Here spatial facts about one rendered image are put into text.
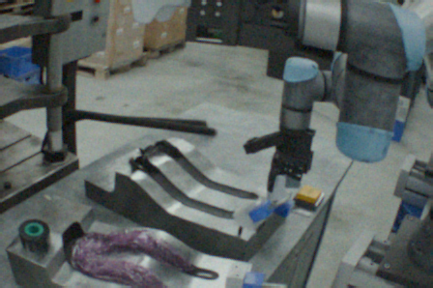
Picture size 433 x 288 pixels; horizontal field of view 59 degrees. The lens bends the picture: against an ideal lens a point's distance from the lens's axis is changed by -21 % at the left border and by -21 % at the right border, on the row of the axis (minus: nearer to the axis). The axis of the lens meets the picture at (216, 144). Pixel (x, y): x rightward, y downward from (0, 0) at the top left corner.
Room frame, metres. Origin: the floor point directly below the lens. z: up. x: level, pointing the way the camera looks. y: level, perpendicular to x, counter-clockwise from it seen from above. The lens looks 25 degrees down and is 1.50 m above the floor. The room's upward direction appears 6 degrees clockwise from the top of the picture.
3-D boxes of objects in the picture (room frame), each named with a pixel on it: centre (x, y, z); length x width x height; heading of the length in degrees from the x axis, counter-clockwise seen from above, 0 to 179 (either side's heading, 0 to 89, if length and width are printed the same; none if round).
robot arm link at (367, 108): (0.49, -0.17, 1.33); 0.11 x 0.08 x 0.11; 172
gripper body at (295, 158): (0.98, -0.18, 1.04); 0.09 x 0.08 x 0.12; 63
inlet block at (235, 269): (0.71, -0.11, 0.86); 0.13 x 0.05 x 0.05; 80
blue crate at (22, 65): (4.21, 2.33, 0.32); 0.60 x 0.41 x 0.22; 66
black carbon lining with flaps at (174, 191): (1.04, 0.07, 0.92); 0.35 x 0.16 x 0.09; 63
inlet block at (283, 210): (0.97, -0.19, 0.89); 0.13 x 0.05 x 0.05; 62
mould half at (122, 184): (1.06, 0.07, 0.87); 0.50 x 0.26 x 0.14; 63
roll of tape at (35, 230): (0.67, 0.37, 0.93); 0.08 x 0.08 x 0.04
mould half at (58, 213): (0.70, 0.16, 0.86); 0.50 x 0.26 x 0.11; 80
